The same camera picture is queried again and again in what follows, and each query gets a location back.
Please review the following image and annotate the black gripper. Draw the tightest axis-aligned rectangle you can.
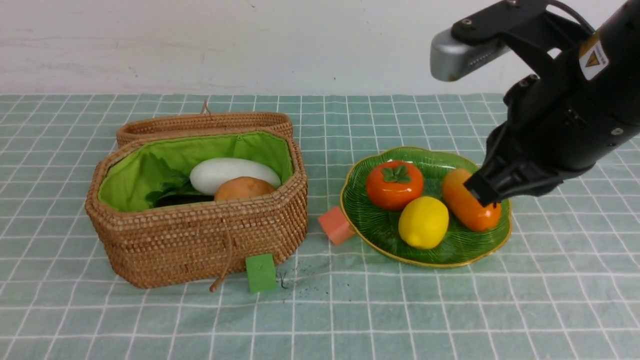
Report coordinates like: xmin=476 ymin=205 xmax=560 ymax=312
xmin=462 ymin=75 xmax=639 ymax=207

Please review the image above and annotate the orange yellow mango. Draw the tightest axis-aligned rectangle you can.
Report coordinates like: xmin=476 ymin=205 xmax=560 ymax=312
xmin=441 ymin=168 xmax=502 ymax=232

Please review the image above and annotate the yellow lemon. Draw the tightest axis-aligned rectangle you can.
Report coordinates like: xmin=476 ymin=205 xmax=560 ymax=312
xmin=397 ymin=196 xmax=450 ymax=250

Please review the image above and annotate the orange persimmon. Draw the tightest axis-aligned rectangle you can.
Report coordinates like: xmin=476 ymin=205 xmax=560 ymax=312
xmin=365 ymin=161 xmax=425 ymax=212

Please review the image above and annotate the brown potato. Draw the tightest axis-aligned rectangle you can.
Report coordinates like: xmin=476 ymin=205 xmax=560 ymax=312
xmin=214 ymin=177 xmax=276 ymax=202

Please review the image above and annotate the white cucumber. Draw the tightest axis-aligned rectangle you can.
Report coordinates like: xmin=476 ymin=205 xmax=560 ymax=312
xmin=189 ymin=157 xmax=282 ymax=196

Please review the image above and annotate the green leafy vegetable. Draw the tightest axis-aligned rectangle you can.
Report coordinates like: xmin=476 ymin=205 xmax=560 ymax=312
xmin=145 ymin=153 xmax=202 ymax=207

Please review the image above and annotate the dark purple eggplant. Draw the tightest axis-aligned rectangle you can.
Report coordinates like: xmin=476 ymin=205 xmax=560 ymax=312
xmin=152 ymin=193 xmax=215 ymax=208

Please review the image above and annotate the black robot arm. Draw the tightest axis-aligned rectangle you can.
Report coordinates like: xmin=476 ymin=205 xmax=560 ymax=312
xmin=451 ymin=0 xmax=640 ymax=206

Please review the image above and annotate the green glass leaf plate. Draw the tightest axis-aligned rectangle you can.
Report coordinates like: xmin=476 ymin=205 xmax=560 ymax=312
xmin=340 ymin=146 xmax=512 ymax=268

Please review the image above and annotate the orange foam cube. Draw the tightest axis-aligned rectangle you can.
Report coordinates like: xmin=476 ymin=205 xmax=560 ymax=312
xmin=318 ymin=206 xmax=355 ymax=246

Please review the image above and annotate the green foam cube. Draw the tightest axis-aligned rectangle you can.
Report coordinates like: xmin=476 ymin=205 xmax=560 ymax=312
xmin=245 ymin=253 xmax=277 ymax=294

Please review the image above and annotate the woven rattan basket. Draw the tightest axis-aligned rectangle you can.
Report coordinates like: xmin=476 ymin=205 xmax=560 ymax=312
xmin=85 ymin=128 xmax=308 ymax=291

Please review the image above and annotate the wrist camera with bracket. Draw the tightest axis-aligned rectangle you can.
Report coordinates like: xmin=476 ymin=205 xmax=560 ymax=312
xmin=429 ymin=0 xmax=595 ymax=82

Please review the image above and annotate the black camera cable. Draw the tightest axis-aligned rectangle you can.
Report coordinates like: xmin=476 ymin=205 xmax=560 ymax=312
xmin=547 ymin=0 xmax=596 ymax=31

